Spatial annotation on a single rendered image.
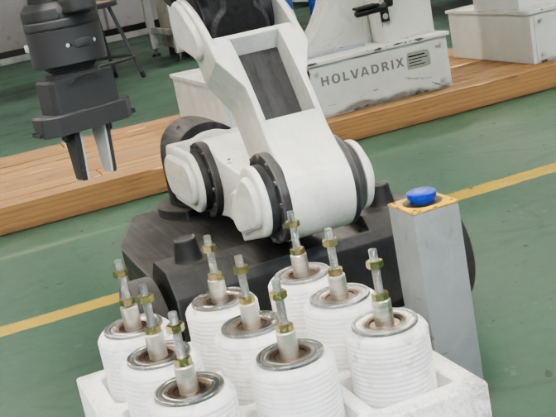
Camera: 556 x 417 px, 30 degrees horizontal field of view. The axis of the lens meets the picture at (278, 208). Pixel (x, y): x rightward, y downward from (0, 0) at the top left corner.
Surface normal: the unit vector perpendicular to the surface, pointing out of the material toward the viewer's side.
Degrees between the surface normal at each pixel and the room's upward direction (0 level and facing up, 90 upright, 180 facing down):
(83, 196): 90
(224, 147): 20
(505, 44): 90
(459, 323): 90
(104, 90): 90
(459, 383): 0
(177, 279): 46
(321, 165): 53
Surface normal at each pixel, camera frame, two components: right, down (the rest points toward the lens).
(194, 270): 0.13, -0.55
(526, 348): -0.19, -0.95
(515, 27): -0.91, 0.26
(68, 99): 0.62, 0.10
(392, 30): 0.36, 0.18
